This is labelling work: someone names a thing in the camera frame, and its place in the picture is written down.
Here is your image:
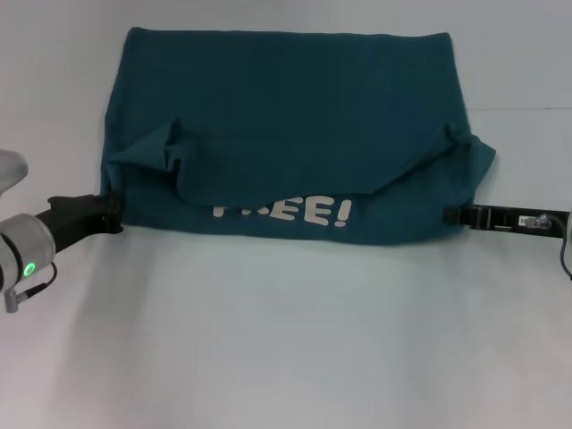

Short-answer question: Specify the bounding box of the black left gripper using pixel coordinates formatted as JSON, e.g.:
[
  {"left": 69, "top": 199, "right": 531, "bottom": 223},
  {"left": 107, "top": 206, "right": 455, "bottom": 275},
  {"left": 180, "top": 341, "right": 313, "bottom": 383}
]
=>
[{"left": 34, "top": 192, "right": 125, "bottom": 252}]

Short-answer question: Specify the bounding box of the blue t-shirt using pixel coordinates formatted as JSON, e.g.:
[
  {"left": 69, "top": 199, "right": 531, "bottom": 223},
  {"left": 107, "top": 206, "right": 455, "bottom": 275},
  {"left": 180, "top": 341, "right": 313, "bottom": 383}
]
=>
[{"left": 100, "top": 26, "right": 497, "bottom": 249}]

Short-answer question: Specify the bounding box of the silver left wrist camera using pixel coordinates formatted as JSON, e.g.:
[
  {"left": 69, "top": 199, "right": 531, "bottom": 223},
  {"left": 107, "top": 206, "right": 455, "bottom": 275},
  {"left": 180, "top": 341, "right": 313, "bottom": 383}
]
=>
[{"left": 0, "top": 149, "right": 30, "bottom": 207}]

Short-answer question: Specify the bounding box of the left arm cable with plug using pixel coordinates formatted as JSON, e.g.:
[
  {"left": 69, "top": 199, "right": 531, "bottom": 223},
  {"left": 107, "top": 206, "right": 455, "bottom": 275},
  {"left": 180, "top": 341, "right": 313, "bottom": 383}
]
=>
[{"left": 3, "top": 261, "right": 58, "bottom": 315}]

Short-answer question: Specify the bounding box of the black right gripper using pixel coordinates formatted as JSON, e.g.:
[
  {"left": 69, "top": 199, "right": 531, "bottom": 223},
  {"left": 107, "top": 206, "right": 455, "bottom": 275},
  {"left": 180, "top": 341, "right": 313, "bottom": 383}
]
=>
[{"left": 442, "top": 204, "right": 569, "bottom": 239}]

